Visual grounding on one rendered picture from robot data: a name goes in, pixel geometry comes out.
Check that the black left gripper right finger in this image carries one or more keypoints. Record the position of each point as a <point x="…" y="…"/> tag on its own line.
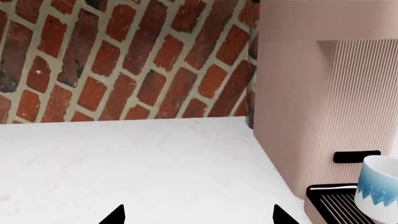
<point x="281" y="217"/>

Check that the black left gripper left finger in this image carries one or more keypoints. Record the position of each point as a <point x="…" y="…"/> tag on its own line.
<point x="116" y="217"/>

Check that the pink coffee machine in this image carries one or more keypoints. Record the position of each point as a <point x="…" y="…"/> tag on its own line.
<point x="286" y="93"/>

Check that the black drip tray grate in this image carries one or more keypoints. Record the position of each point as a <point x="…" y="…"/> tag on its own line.
<point x="335" y="205"/>

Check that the white and blue cup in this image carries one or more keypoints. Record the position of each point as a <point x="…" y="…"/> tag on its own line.
<point x="377" y="186"/>

